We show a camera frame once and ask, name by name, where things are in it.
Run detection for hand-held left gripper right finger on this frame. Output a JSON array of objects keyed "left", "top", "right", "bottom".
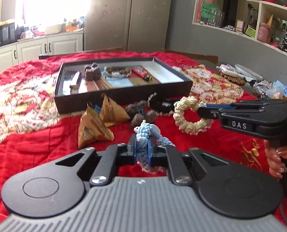
[{"left": 148, "top": 135, "right": 228, "bottom": 186}]

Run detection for white cabinet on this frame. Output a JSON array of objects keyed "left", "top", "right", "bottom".
[{"left": 0, "top": 32, "right": 84, "bottom": 76}]

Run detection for white shelf unit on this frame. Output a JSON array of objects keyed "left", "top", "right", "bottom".
[{"left": 192, "top": 0, "right": 287, "bottom": 58}]

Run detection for person's right hand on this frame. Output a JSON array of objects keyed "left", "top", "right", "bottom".
[{"left": 264, "top": 141, "right": 287, "bottom": 179}]

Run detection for clear plastic bags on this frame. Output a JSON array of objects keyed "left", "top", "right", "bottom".
[{"left": 253, "top": 80, "right": 287, "bottom": 101}]

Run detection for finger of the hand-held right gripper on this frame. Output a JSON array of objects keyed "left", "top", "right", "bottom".
[
  {"left": 201, "top": 103, "right": 233, "bottom": 109},
  {"left": 198, "top": 106, "right": 232, "bottom": 121}
]

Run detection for small brown knitted shoes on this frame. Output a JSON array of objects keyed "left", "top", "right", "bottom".
[{"left": 84, "top": 63, "right": 102, "bottom": 81}]

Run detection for long brown bar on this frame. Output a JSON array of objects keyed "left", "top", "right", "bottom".
[{"left": 69, "top": 71, "right": 81, "bottom": 89}]

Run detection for silver refrigerator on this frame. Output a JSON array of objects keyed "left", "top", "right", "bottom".
[{"left": 84, "top": 0, "right": 174, "bottom": 53}]

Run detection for wooden chair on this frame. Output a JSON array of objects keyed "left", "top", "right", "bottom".
[{"left": 38, "top": 46, "right": 123, "bottom": 60}]

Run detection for taupe crochet scrunchie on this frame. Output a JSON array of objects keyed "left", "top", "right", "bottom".
[{"left": 102, "top": 65, "right": 132, "bottom": 78}]

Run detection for brown triangular packet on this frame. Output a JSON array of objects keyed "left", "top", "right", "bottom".
[
  {"left": 100, "top": 94, "right": 131, "bottom": 123},
  {"left": 78, "top": 106, "right": 114, "bottom": 149}
]

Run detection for green sign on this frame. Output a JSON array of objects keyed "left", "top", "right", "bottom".
[{"left": 200, "top": 1, "right": 219, "bottom": 25}]

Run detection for cream crochet scrunchie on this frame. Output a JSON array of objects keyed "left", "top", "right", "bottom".
[{"left": 173, "top": 96, "right": 213, "bottom": 135}]

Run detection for bright window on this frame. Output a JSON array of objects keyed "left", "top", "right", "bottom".
[{"left": 15, "top": 0, "right": 91, "bottom": 27}]

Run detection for fuzzy brown hair clip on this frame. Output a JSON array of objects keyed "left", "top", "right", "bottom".
[{"left": 125, "top": 101, "right": 158, "bottom": 126}]

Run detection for small wooden frame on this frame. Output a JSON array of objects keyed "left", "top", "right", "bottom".
[{"left": 235, "top": 19, "right": 245, "bottom": 33}]

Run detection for glass pitcher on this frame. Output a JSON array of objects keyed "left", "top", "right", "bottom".
[{"left": 212, "top": 6, "right": 225, "bottom": 27}]

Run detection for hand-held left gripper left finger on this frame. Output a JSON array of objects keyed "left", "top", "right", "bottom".
[{"left": 55, "top": 134, "right": 137, "bottom": 187}]

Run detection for black shallow box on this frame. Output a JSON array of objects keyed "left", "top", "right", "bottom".
[{"left": 54, "top": 57, "right": 193, "bottom": 114}]

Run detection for pink canister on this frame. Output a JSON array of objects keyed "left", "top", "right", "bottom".
[{"left": 256, "top": 22, "right": 269, "bottom": 41}]

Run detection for white container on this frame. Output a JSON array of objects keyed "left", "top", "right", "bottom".
[{"left": 44, "top": 24, "right": 62, "bottom": 35}]

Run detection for red printed blanket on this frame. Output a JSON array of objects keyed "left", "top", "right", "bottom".
[{"left": 0, "top": 51, "right": 287, "bottom": 226}]

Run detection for woven trivet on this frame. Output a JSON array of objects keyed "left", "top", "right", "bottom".
[{"left": 222, "top": 74, "right": 246, "bottom": 85}]

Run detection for blue binder clip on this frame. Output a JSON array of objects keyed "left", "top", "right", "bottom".
[{"left": 87, "top": 102, "right": 102, "bottom": 113}]

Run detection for black white scrunchie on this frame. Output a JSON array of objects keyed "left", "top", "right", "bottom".
[{"left": 147, "top": 92, "right": 180, "bottom": 116}]

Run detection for yellow fringed cloth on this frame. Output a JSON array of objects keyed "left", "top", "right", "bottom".
[{"left": 0, "top": 19, "right": 15, "bottom": 28}]

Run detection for black microwave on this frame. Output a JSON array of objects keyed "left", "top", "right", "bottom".
[{"left": 0, "top": 22, "right": 16, "bottom": 49}]

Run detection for blue crochet scrunchie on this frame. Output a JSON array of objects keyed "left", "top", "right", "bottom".
[{"left": 133, "top": 122, "right": 175, "bottom": 173}]

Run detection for green card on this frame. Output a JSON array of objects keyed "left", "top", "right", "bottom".
[{"left": 245, "top": 25, "right": 256, "bottom": 38}]

